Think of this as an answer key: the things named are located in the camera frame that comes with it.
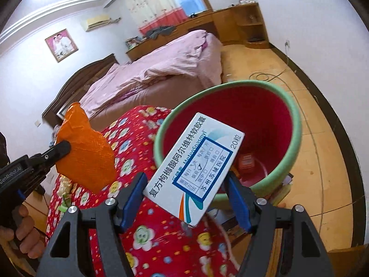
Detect cream plastic bag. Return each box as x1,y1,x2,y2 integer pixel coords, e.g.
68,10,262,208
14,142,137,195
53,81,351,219
59,177,72,199

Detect framed wall photo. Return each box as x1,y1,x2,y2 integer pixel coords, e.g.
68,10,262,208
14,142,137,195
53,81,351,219
45,28,79,63

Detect floral curtain with red hem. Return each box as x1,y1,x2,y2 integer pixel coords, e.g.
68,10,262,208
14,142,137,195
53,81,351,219
119,0,188,35

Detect red bin with green rim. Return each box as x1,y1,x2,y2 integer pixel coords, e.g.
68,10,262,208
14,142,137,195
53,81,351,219
153,80,302,202

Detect wooden corner shelf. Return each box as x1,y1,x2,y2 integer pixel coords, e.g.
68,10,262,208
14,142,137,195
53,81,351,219
233,2,270,49

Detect long wooden desk cabinet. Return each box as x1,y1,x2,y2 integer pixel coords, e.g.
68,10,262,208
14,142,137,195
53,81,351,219
125,7,240,62

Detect wall air conditioner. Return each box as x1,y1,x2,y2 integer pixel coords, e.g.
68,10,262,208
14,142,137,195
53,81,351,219
80,14,120,32

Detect bed with pink quilt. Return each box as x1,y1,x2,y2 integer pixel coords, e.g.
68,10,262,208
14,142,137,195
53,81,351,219
86,30,224,124

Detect grey clothes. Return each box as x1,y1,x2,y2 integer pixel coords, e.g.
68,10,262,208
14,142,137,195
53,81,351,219
144,25,175,40

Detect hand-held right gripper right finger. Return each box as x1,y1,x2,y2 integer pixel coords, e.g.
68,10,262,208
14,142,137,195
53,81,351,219
226,174,337,277

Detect small orange box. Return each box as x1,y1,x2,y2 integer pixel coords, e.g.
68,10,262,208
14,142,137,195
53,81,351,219
238,154,257,174

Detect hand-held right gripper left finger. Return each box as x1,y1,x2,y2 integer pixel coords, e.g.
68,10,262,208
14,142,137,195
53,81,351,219
36,172,148,277

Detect coiled cable on floor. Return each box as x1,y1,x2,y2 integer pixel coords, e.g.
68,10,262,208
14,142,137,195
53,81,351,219
249,66,292,81

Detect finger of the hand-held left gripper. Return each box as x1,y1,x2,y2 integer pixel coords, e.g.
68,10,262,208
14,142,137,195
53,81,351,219
27,140,71,177

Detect orange foam fruit net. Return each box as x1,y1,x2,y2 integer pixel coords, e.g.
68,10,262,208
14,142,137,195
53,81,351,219
55,102,117,191

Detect pink duvet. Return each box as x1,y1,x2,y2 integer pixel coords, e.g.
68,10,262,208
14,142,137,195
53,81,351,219
78,30,222,119

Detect red flower printed blanket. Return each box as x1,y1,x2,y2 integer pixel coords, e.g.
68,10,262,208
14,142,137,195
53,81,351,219
45,105,240,277

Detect framed picture against headboard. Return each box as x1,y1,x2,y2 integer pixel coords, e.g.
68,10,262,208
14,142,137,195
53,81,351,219
56,102,70,119

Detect person's left hand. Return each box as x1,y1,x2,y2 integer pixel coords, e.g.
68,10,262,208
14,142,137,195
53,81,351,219
14,206,46,259

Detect blue and white medicine box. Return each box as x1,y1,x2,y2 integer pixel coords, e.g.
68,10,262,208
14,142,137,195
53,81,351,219
143,112,245,227

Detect dark wooden headboard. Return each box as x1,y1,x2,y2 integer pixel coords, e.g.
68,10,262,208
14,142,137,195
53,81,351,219
42,53,120,127

